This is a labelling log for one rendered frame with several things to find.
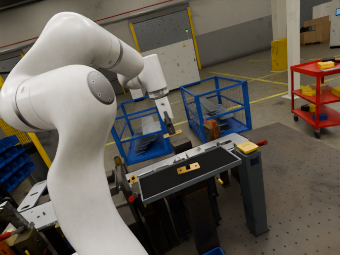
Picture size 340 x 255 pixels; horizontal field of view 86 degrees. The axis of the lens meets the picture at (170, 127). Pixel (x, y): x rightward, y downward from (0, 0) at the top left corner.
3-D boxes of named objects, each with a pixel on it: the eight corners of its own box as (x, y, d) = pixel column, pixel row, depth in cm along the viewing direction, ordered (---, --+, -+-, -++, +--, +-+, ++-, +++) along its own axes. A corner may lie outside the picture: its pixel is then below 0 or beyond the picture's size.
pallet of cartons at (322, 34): (334, 40, 1020) (336, 12, 973) (321, 43, 1015) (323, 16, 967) (314, 42, 1133) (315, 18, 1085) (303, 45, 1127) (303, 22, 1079)
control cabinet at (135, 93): (138, 93, 1082) (124, 50, 995) (147, 91, 1080) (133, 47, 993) (133, 102, 858) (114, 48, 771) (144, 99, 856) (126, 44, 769)
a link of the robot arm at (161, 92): (167, 87, 71) (170, 94, 71) (166, 85, 79) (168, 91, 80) (147, 93, 71) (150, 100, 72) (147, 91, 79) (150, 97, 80)
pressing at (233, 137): (232, 131, 124) (232, 129, 123) (256, 143, 103) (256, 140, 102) (14, 215, 99) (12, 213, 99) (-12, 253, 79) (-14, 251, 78)
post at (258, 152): (257, 218, 92) (249, 143, 77) (269, 230, 85) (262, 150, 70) (245, 224, 91) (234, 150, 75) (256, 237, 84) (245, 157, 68)
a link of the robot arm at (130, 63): (78, 79, 52) (135, 93, 81) (123, 62, 47) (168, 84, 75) (73, 49, 53) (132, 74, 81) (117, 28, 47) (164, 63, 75)
